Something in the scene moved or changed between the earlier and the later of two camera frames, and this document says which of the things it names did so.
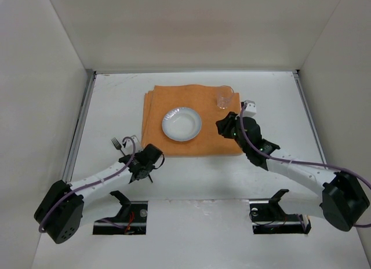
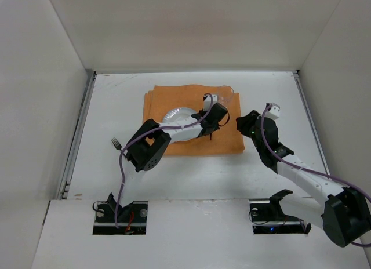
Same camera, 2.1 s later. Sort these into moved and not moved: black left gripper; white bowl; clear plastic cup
Moved: black left gripper
Not moved: clear plastic cup; white bowl
